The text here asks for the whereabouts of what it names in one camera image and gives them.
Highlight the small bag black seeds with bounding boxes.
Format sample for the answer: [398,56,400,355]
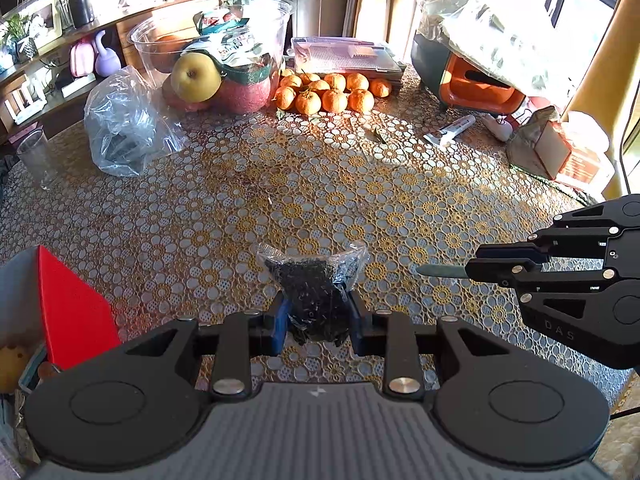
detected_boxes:
[257,242,369,346]

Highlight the teal nail file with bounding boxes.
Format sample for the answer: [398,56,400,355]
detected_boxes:
[416,264,468,278]

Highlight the yellow pig plush toy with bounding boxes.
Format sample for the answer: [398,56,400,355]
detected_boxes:
[0,344,30,394]

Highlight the brown paper box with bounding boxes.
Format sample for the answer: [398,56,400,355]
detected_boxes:
[506,105,572,181]

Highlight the red white cardboard box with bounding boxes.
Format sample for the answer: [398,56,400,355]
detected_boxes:
[0,246,120,370]

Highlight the white toothpaste tube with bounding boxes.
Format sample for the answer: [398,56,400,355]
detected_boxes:
[423,115,476,148]

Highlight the yellow curtain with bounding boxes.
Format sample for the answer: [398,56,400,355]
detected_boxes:
[568,0,639,200]

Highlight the orange green appliance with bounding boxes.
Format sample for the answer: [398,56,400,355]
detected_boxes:
[411,34,525,115]

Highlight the clear drinking glass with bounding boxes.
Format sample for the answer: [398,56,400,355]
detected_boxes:
[16,127,58,190]

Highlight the pile of oranges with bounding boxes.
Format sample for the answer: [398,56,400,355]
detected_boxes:
[272,70,394,117]

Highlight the clear plastic bag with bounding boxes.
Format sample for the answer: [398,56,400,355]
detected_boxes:
[84,66,186,178]

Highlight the pink plastic tray box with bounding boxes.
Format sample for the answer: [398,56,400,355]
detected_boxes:
[291,37,405,81]

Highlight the red net fruit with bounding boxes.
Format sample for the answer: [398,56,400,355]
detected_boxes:
[162,78,271,115]

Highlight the yellow apple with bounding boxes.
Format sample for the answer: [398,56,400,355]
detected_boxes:
[170,51,222,103]

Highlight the purple vase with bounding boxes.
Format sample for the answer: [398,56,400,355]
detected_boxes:
[94,30,122,78]

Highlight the pink pouch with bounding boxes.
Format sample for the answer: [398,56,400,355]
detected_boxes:
[70,38,96,78]

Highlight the glass fruit bowl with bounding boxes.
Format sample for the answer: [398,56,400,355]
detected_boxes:
[128,0,293,106]

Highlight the wooden sideboard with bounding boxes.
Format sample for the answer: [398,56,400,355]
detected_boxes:
[0,0,224,146]

